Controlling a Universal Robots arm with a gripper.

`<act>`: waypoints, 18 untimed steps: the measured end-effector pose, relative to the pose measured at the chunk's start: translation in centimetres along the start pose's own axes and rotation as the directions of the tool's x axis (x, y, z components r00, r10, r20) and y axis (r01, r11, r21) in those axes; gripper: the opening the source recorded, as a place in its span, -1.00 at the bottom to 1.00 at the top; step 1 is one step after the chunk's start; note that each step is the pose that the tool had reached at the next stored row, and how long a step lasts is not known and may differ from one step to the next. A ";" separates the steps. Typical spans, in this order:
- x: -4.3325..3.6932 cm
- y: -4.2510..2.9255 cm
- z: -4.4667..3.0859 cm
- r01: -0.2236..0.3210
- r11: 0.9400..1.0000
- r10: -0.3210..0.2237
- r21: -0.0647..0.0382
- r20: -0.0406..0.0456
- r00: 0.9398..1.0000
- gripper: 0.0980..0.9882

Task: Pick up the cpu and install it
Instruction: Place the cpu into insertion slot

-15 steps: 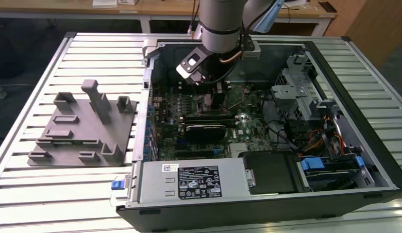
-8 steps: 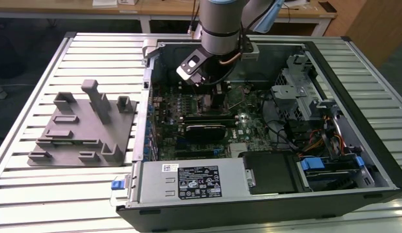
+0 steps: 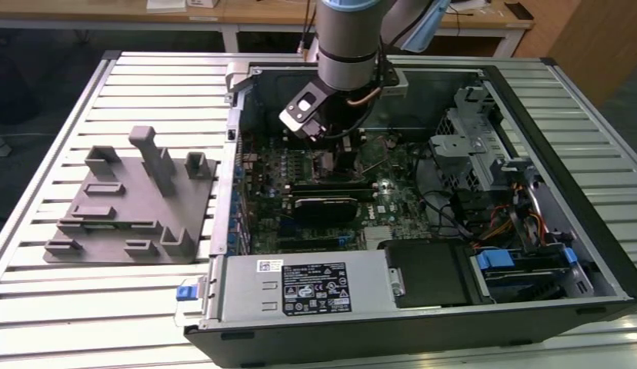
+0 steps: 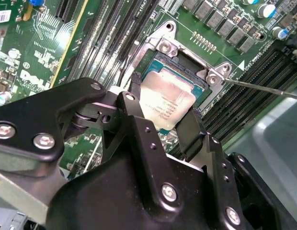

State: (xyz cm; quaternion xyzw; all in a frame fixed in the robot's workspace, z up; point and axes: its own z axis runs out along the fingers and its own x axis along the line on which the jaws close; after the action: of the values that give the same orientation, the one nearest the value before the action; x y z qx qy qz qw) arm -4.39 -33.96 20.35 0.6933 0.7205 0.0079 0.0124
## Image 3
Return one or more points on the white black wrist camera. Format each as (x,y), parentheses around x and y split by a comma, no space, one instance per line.
(303,105)

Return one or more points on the green RAM stick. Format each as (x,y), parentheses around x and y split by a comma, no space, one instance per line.
(108,225)

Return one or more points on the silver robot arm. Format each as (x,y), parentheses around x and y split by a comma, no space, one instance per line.
(346,38)

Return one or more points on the silver chipset heatsink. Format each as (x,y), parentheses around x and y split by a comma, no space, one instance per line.
(378,234)

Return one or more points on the blue slot clip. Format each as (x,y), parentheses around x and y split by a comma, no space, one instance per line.
(237,169)
(232,223)
(228,247)
(235,195)

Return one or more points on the grey parts rack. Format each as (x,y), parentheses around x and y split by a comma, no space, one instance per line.
(143,200)

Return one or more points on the black expansion slot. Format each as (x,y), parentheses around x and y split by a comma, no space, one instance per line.
(308,243)

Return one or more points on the silver green CPU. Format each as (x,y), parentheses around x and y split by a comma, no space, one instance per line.
(326,160)

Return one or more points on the silver power supply unit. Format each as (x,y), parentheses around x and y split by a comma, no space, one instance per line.
(236,284)

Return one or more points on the black plastic shroud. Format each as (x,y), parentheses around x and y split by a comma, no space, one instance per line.
(431,273)

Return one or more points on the blue plastic case latch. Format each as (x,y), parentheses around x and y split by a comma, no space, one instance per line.
(184,292)

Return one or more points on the green motherboard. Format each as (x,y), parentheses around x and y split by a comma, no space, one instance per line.
(400,175)

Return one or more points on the silver metal drive cage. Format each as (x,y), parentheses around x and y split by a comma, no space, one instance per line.
(454,148)

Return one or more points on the black silver PC case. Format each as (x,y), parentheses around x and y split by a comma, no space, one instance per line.
(348,338)

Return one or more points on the wooden cabinet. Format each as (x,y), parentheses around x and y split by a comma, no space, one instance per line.
(595,38)

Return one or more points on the hard disk blue carrier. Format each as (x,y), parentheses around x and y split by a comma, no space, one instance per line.
(495,259)

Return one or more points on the black graphics card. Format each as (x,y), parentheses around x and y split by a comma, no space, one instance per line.
(323,211)

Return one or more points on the CPU socket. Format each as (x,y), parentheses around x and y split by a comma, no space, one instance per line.
(323,176)

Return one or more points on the small white box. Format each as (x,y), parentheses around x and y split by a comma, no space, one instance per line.
(203,3)

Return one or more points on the black RAM slot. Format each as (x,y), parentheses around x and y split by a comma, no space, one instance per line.
(331,195)
(331,187)

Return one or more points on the white paper box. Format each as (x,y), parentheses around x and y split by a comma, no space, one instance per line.
(167,4)

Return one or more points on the wooden desk white legs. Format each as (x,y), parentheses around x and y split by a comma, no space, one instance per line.
(92,15)

